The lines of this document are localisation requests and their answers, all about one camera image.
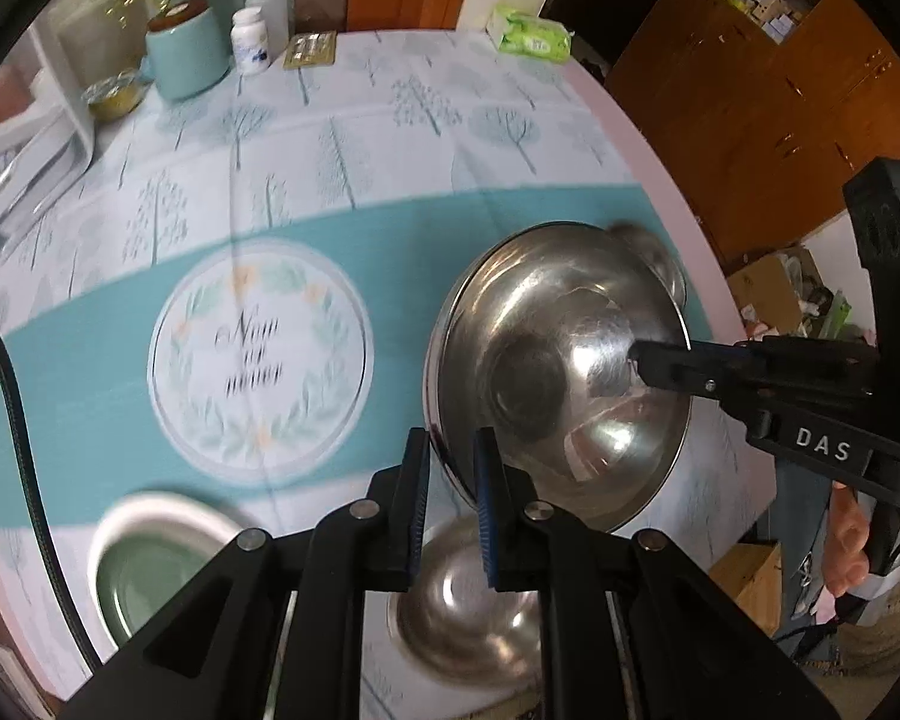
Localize closed cardboard box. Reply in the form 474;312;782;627
709;540;785;635

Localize wooden cabinet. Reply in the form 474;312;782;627
607;0;900;263

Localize white pill bottle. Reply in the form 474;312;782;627
231;6;271;76

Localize black cable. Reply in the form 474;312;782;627
0;300;102;668

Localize small stainless steel bowl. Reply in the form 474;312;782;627
388;517;548;687

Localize person's right hand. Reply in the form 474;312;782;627
825;484;878;601

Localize clear squeeze bottle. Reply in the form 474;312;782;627
221;0;293;61

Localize green tissue pack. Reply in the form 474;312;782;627
486;2;575;65

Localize gold blister pack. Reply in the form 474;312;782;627
283;30;338;70

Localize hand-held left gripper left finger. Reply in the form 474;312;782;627
60;427;432;720

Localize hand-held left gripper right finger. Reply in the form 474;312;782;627
474;427;841;720

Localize small glass dish yellow contents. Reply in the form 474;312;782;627
82;69;147;121

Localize open cardboard box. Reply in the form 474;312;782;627
727;246;822;335

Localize large stainless steel bowl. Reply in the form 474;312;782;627
424;223;695;533

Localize teal ceramic canister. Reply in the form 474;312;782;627
141;0;231;101

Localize white floral ceramic bowl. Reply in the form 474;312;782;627
86;491;252;650

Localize person's blue jeans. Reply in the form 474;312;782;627
776;457;837;661

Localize green plate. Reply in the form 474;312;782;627
96;532;218;642

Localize clear plastic container white lid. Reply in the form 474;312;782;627
0;19;95;260

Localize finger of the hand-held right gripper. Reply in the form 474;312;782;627
628;337;878;421

